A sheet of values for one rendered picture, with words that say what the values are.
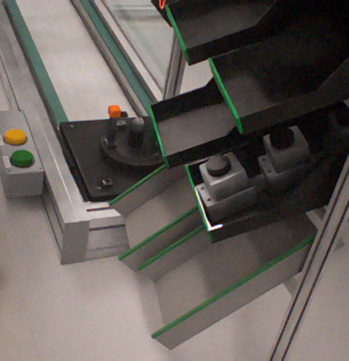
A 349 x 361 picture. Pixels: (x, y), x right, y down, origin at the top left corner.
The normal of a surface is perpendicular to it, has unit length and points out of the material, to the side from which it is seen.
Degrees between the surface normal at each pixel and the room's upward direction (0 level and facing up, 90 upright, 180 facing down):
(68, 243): 90
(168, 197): 45
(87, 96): 0
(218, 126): 25
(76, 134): 0
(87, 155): 0
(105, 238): 90
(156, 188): 90
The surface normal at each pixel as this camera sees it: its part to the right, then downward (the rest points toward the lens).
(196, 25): -0.26, -0.71
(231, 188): 0.31, 0.58
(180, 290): -0.57, -0.56
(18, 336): 0.16, -0.78
